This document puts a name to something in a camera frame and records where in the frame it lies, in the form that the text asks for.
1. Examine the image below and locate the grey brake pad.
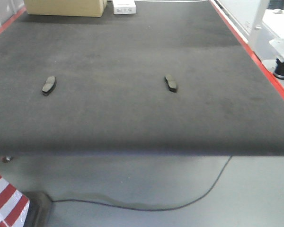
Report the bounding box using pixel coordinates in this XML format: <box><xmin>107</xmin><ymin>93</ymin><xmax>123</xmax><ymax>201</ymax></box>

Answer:
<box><xmin>164</xmin><ymin>74</ymin><xmax>178</xmax><ymax>93</ymax></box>
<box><xmin>42</xmin><ymin>76</ymin><xmax>56</xmax><ymax>96</ymax></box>

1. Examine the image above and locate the brown cardboard box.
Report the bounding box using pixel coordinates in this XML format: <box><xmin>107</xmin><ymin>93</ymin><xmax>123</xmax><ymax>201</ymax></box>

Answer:
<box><xmin>24</xmin><ymin>0</ymin><xmax>107</xmax><ymax>17</ymax></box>

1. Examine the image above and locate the black conveyor belt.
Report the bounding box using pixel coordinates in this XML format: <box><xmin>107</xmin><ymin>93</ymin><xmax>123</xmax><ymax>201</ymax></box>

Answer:
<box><xmin>0</xmin><ymin>2</ymin><xmax>284</xmax><ymax>156</ymax></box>

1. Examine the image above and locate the white machine stand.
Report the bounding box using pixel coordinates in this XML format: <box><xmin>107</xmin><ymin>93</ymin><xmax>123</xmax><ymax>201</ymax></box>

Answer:
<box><xmin>217</xmin><ymin>0</ymin><xmax>284</xmax><ymax>90</ymax></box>

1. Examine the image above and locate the left red-white traffic cone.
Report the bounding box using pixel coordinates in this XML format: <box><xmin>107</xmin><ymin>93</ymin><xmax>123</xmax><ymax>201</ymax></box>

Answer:
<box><xmin>0</xmin><ymin>175</ymin><xmax>53</xmax><ymax>227</ymax></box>

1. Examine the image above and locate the white long carton box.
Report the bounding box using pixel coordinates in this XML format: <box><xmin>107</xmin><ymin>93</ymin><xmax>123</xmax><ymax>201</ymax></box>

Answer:
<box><xmin>112</xmin><ymin>0</ymin><xmax>136</xmax><ymax>15</ymax></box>

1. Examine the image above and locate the red conveyor frame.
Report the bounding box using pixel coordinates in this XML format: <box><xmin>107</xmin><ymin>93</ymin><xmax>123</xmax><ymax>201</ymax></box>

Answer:
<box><xmin>0</xmin><ymin>0</ymin><xmax>284</xmax><ymax>100</ymax></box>

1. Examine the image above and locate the black floor cable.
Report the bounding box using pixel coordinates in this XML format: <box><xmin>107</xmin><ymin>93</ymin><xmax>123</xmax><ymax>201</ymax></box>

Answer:
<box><xmin>53</xmin><ymin>156</ymin><xmax>232</xmax><ymax>211</ymax></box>

